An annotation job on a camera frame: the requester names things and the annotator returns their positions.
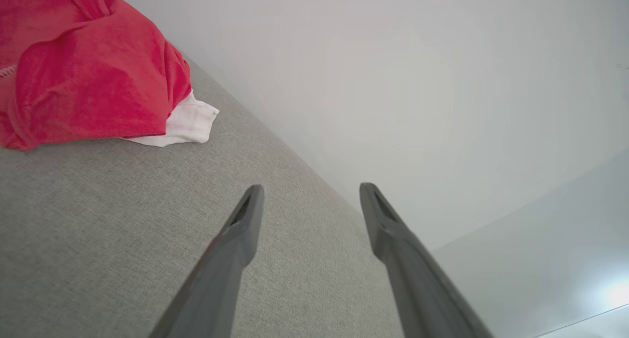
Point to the red and white shirt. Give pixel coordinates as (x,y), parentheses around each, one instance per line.
(88,82)

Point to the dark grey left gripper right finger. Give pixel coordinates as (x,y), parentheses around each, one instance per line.
(417,289)

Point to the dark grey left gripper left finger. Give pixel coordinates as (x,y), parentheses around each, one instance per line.
(216,279)

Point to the grey fabric sofa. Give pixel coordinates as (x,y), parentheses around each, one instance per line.
(98,220)

